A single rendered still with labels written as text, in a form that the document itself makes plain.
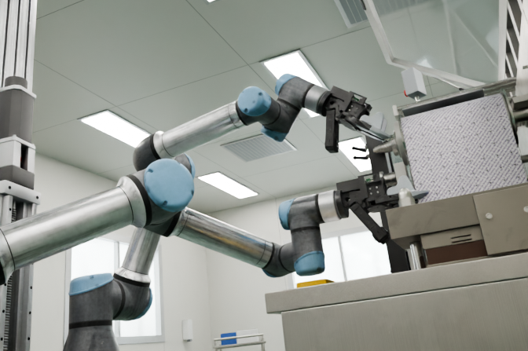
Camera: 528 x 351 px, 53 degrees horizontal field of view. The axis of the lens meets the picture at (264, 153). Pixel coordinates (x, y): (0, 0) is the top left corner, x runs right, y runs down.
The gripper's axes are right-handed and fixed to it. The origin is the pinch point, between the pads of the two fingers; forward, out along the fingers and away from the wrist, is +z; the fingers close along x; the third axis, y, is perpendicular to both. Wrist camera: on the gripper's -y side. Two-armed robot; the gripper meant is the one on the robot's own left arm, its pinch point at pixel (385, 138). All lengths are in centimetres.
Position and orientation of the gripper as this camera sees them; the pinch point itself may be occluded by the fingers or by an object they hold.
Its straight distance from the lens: 139.1
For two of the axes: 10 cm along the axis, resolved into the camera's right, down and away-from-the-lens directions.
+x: 3.9, 2.8, 8.8
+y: 5.0, -8.6, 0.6
